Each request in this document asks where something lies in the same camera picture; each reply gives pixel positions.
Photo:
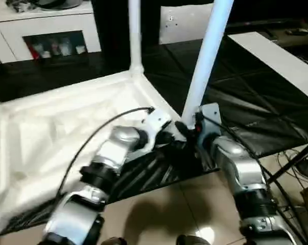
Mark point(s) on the white plastic table top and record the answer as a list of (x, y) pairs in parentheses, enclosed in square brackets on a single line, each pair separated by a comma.
[(54, 122)]

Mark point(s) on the dark robot right foot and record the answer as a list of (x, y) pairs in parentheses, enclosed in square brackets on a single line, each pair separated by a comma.
[(192, 240)]

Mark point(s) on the black work mat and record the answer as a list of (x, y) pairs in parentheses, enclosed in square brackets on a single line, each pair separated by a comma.
[(245, 89)]

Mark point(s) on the black stand leg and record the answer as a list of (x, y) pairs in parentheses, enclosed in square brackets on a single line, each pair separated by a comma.
[(291, 164)]

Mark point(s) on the dark robot foot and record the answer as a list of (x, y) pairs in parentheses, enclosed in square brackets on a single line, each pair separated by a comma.
[(192, 240), (115, 241)]

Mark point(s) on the grey helmet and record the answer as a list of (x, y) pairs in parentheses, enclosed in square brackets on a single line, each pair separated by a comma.
[(59, 3)]

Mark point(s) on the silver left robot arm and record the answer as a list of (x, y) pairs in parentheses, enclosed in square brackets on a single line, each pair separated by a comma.
[(110, 150)]

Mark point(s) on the black remote control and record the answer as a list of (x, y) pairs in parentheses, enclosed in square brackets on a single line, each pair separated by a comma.
[(299, 31)]

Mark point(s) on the white plastic table leg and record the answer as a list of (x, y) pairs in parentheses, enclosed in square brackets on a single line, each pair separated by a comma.
[(207, 51), (135, 33)]

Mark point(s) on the dark low table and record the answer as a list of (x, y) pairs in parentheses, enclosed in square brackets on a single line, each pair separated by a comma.
[(284, 25)]

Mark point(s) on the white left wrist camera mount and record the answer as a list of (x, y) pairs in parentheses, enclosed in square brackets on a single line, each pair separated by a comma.
[(156, 120)]

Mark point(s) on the black floor device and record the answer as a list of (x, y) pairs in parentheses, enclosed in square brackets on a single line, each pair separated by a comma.
[(307, 167)]

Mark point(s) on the white flat board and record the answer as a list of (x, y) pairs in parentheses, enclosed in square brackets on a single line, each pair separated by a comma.
[(271, 56)]

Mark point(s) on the red bottle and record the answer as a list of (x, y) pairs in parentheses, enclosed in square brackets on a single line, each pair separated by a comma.
[(33, 52)]

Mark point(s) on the black box with gold label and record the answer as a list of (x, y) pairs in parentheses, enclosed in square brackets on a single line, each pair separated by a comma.
[(113, 25)]

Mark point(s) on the dark robot left foot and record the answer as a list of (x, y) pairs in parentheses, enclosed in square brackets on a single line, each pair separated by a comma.
[(115, 241)]

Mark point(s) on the white glass-door cabinet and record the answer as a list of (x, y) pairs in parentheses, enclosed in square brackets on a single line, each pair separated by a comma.
[(54, 23)]

